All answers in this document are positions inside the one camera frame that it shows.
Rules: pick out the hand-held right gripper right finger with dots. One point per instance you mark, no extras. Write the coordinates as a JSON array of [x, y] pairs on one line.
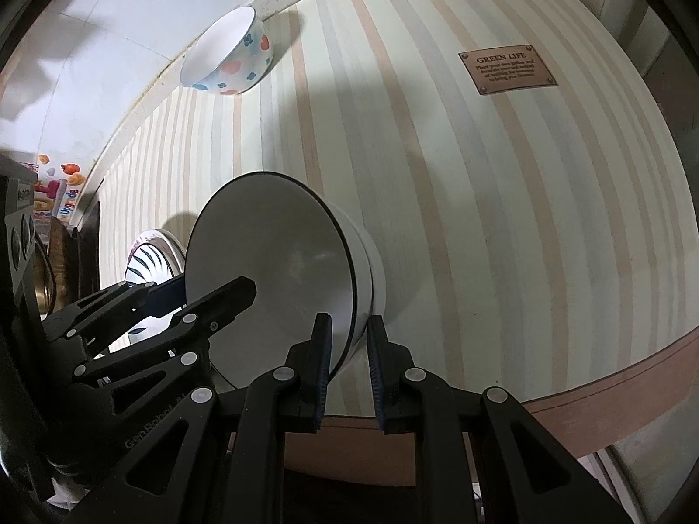
[[377, 376]]

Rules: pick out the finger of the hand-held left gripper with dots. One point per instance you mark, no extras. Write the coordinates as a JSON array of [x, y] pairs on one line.
[[218, 305], [164, 295]]

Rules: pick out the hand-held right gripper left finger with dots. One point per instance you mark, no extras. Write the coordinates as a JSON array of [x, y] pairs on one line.
[[325, 371]]

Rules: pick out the white plate with blue stripes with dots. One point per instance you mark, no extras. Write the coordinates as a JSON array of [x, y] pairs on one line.
[[147, 265]]

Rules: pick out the white bowl with dark rim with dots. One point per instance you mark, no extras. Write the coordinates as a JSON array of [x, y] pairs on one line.
[[273, 262]]

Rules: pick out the black glass cooktop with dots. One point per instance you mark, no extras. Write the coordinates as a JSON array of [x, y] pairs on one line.
[[87, 251]]

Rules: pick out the striped cat print mat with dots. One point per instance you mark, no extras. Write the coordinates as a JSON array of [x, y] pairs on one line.
[[491, 229]]

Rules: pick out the white bowl with colourful print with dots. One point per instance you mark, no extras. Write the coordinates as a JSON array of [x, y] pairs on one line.
[[240, 60]]

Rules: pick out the colourful wall sticker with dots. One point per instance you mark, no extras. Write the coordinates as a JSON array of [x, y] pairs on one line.
[[60, 180]]

